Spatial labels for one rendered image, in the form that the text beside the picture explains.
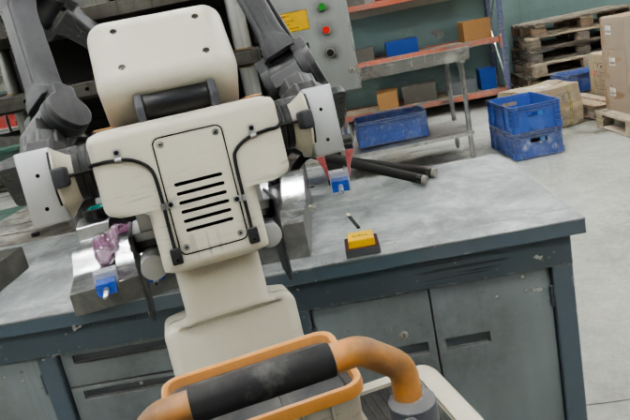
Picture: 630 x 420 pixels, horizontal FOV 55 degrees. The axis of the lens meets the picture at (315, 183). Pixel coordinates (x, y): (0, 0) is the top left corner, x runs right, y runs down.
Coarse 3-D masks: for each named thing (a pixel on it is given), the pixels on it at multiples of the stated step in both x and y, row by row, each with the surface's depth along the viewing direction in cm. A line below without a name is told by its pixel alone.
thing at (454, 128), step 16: (464, 48) 479; (384, 64) 482; (400, 64) 482; (416, 64) 482; (432, 64) 482; (448, 64) 544; (448, 80) 547; (464, 80) 491; (448, 96) 552; (464, 96) 494; (432, 128) 542; (448, 128) 527; (464, 128) 513; (352, 144) 547; (384, 144) 520; (400, 144) 507; (416, 144) 502
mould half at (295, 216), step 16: (288, 176) 173; (304, 176) 176; (288, 192) 168; (304, 192) 166; (288, 208) 158; (304, 208) 155; (288, 224) 144; (304, 224) 145; (288, 240) 145; (304, 240) 145; (272, 256) 146; (304, 256) 146
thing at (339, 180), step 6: (342, 168) 157; (330, 174) 154; (336, 174) 154; (342, 174) 154; (348, 174) 154; (330, 180) 154; (336, 180) 151; (342, 180) 150; (348, 180) 150; (336, 186) 151; (342, 186) 149; (348, 186) 151; (336, 192) 155; (342, 192) 146
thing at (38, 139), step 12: (36, 132) 96; (48, 132) 96; (24, 144) 95; (36, 144) 93; (48, 144) 93; (60, 144) 95; (0, 168) 90; (12, 168) 90; (12, 180) 92; (12, 192) 93; (24, 204) 96
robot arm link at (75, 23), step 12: (60, 0) 125; (72, 0) 125; (72, 12) 127; (60, 24) 127; (72, 24) 127; (84, 24) 128; (96, 24) 132; (48, 36) 129; (72, 36) 129; (84, 36) 129
